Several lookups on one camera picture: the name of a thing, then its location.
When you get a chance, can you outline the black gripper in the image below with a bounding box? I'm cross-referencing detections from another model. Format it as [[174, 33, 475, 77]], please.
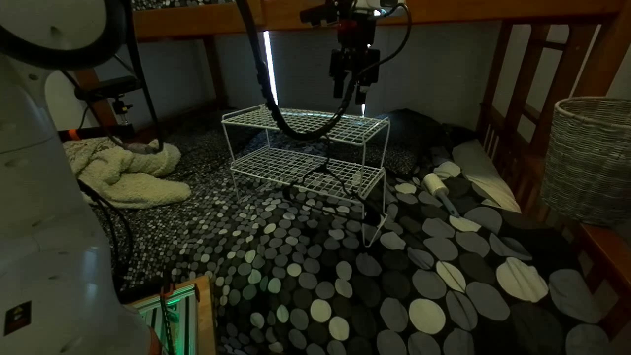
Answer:
[[327, 21, 383, 108]]

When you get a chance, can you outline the black coat hanger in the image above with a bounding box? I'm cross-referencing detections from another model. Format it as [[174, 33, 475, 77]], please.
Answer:
[[282, 153, 391, 226]]

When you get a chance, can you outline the black pillow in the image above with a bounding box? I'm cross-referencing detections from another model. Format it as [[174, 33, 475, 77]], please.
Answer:
[[385, 106, 462, 175]]

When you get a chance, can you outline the white lint roller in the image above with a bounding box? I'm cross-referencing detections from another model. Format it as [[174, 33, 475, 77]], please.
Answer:
[[420, 171, 464, 217]]

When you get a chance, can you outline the white pillow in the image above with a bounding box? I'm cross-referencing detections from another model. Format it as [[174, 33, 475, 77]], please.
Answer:
[[452, 138, 525, 217]]

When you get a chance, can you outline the black grey spotted duvet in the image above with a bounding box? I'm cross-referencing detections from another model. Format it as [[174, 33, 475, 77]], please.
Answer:
[[77, 116, 631, 355]]

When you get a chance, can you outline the cream fleece blanket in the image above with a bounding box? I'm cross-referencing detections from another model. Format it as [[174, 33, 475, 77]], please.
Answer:
[[61, 134, 195, 211]]

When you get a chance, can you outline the grey wicker laundry basket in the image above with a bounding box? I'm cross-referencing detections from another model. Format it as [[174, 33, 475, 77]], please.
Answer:
[[538, 94, 631, 228]]

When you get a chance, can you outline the black orange clamp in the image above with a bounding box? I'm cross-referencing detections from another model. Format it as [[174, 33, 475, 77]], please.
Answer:
[[57, 126, 91, 144]]

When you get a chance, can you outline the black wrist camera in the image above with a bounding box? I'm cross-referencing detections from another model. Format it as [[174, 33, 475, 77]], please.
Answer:
[[298, 0, 398, 29]]

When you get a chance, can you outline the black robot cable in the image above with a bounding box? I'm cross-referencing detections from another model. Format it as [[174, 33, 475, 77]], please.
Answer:
[[235, 0, 416, 142]]

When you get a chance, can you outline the white two-tier wire rack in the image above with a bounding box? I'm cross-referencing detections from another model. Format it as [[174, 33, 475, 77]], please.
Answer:
[[219, 102, 395, 250]]

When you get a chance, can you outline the wooden bunk bed frame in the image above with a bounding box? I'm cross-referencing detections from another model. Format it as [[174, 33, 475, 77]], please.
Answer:
[[71, 0, 631, 343]]

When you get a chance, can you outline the black camera on mount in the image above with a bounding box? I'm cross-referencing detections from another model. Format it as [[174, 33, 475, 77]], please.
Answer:
[[71, 0, 166, 153]]

